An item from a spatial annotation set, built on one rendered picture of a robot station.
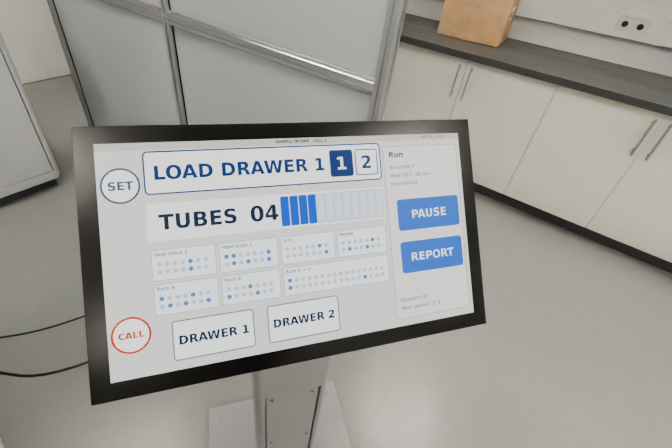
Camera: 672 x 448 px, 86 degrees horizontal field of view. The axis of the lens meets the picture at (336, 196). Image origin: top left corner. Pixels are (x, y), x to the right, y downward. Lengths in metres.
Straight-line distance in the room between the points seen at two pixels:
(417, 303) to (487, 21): 2.24
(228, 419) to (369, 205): 1.12
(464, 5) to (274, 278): 2.35
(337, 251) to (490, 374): 1.37
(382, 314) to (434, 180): 0.20
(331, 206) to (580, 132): 2.06
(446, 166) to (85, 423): 1.44
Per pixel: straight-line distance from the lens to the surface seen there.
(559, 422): 1.83
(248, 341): 0.49
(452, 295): 0.57
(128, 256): 0.48
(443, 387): 1.67
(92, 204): 0.48
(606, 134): 2.43
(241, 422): 1.47
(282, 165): 0.47
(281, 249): 0.47
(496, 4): 2.60
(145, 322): 0.49
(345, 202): 0.48
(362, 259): 0.50
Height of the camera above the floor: 1.41
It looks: 37 degrees down
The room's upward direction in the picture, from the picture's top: 8 degrees clockwise
